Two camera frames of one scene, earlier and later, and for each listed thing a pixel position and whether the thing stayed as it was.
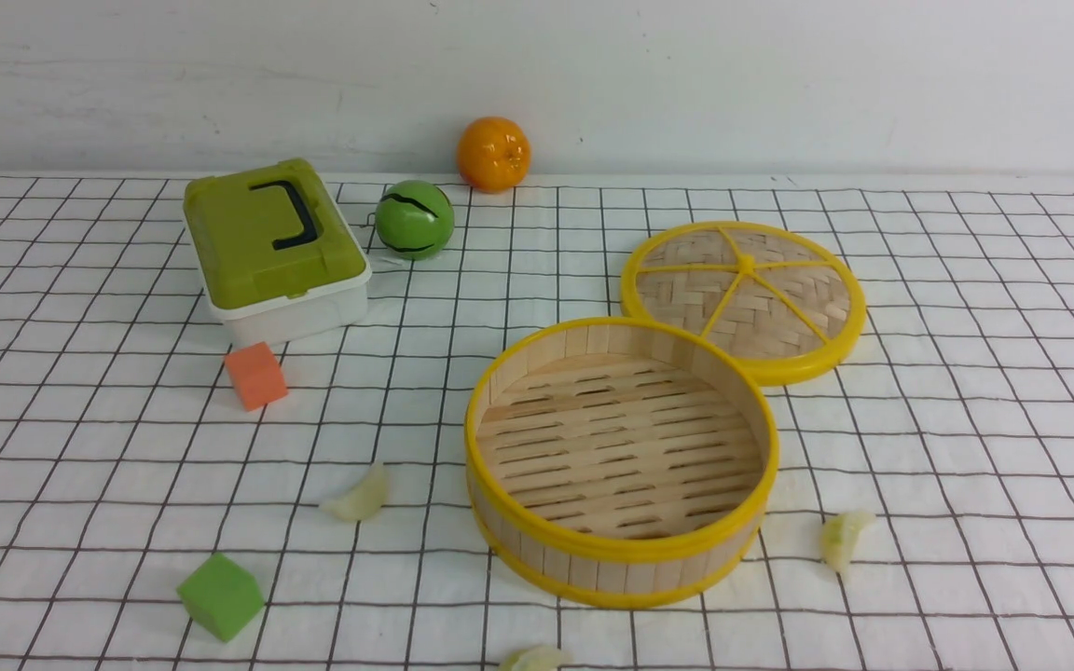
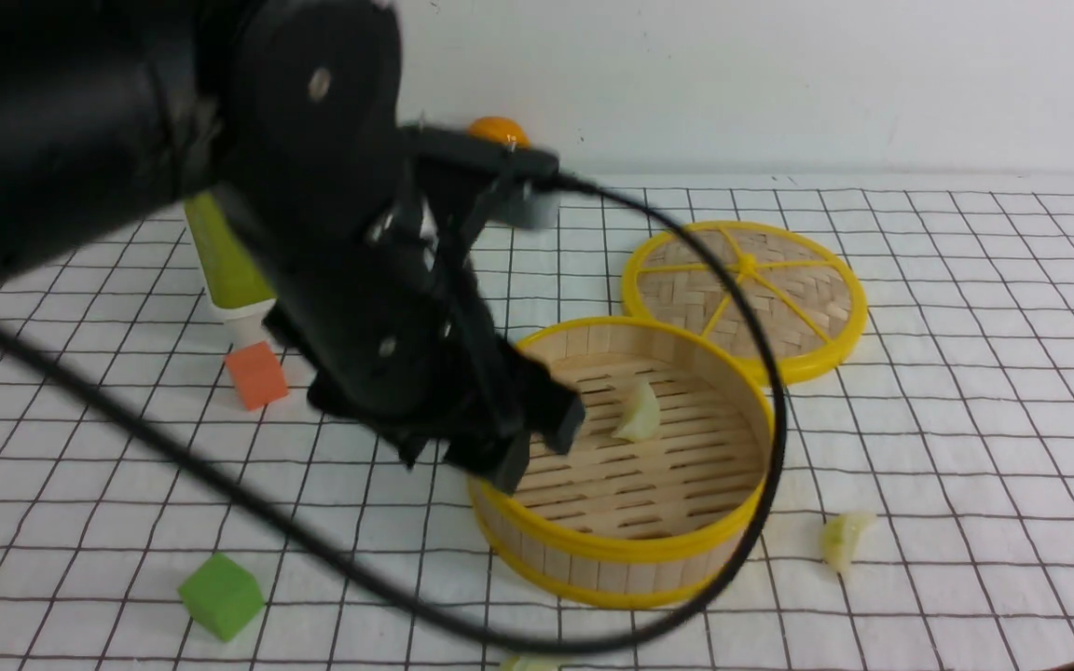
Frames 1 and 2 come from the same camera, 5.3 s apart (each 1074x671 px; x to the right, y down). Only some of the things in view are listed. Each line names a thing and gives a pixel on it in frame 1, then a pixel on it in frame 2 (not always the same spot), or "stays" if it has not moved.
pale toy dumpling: (365, 499) -> (640, 416)
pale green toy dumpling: (839, 537) stays
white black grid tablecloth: (956, 495) stays
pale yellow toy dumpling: (537, 658) stays
